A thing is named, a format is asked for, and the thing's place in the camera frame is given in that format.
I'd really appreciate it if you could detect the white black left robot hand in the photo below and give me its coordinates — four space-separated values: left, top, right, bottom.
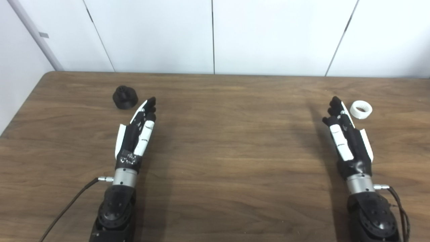
114 97 157 172

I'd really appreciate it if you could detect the grey wall corner trim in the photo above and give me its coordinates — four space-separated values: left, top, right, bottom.
7 0 64 72

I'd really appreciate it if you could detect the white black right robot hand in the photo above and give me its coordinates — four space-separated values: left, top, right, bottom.
322 96 374 179

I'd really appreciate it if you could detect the white ribbed plastic ring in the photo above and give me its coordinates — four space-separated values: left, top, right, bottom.
350 100 373 120

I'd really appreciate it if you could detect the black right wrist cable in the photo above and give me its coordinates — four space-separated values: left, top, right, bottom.
374 184 411 242

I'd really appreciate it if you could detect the round black plastic part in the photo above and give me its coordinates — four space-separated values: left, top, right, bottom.
112 86 139 110

